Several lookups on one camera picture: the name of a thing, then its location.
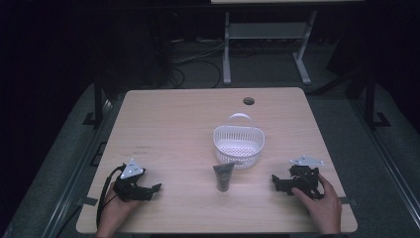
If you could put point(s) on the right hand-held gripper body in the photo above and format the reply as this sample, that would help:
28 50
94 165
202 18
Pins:
305 178

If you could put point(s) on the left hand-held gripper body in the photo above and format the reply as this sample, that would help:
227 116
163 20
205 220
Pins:
127 188

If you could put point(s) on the white plastic basket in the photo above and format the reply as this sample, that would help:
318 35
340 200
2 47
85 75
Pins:
238 143

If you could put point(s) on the black squeeze tube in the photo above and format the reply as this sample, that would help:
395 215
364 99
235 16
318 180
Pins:
223 177

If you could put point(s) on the person's left hand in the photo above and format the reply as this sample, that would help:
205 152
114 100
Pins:
114 211

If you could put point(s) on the person's right hand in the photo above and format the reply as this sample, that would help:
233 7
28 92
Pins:
325 208

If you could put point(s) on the grey tape strip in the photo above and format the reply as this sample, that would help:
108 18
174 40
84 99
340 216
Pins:
348 201

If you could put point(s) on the black metal stand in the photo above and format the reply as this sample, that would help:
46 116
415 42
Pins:
371 99
98 99

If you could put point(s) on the white metal frame desk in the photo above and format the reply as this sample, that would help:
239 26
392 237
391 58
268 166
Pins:
267 31

